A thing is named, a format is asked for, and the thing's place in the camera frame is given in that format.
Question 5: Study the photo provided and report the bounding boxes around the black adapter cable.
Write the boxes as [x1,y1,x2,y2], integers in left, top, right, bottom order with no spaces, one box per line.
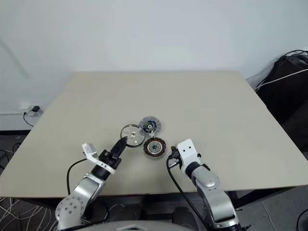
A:
[23,110,34,127]

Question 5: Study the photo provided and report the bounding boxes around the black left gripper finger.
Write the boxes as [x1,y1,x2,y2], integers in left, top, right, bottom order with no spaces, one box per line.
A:
[111,137,125,158]
[116,135,129,159]

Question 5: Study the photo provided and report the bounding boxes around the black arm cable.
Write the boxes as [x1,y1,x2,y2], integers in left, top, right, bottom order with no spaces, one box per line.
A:
[166,156,212,231]
[66,158,89,195]

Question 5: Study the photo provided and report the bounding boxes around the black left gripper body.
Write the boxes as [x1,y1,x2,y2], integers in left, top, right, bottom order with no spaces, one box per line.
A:
[97,148,123,172]

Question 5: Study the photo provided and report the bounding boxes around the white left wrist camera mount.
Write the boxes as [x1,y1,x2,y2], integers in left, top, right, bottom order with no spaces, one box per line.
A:
[81,142,116,175]

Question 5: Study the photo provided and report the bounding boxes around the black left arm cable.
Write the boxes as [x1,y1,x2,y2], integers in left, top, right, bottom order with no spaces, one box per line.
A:
[66,158,89,195]

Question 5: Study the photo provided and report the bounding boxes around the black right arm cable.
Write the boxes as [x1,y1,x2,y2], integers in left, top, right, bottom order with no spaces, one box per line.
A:
[166,156,212,231]

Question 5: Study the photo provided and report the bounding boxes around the round grey motor lid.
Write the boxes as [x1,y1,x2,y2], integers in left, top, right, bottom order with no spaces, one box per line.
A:
[138,116,163,133]

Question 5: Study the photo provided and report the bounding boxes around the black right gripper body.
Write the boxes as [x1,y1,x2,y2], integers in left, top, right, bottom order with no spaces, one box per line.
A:
[167,145,183,168]

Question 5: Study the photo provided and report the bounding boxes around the round motor housing copper windings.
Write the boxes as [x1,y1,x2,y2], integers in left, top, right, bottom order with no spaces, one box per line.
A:
[143,137,167,159]

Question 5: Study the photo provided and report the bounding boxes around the white cable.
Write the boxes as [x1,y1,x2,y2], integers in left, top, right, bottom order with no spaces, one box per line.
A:
[256,66,308,90]

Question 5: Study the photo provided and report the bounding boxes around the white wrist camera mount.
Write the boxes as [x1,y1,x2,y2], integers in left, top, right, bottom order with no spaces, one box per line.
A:
[81,142,116,175]
[175,138,202,174]

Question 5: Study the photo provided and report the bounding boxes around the grey robot torso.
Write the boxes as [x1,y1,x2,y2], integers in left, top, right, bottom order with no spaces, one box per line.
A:
[80,217,192,231]

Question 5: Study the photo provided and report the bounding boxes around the black floor cable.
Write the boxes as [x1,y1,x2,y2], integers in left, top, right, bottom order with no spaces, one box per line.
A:
[296,208,308,231]

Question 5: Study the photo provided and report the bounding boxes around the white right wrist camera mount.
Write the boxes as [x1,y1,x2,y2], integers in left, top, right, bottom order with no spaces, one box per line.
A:
[175,138,202,174]

